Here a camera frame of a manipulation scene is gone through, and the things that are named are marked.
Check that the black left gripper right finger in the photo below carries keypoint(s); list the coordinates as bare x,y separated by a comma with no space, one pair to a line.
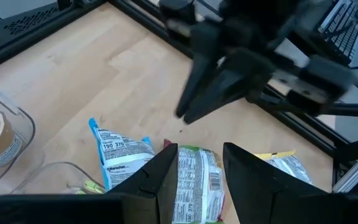
291,208

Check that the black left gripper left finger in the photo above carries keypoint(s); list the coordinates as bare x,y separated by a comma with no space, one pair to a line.
73,211

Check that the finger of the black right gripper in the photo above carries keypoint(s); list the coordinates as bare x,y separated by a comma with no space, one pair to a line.
228,90
200,62

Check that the yellow ramen packet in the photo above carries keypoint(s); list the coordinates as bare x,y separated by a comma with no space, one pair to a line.
291,168

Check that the blue ramen packet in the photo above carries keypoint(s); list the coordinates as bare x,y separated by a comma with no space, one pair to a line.
117,155

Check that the clear plastic storage bin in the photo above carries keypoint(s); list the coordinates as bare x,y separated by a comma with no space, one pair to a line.
23,137
57,177

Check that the backlit computer keyboard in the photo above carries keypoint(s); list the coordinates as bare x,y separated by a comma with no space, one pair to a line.
343,28

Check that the green-edged ramen packet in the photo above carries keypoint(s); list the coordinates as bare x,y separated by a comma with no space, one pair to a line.
197,186

